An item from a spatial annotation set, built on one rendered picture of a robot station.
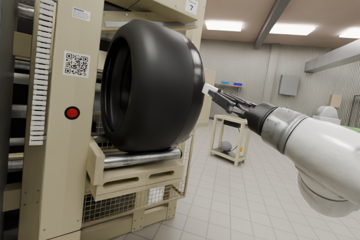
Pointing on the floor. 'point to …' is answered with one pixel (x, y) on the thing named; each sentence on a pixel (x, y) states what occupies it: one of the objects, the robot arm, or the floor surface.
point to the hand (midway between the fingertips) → (211, 91)
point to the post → (95, 38)
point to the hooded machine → (327, 114)
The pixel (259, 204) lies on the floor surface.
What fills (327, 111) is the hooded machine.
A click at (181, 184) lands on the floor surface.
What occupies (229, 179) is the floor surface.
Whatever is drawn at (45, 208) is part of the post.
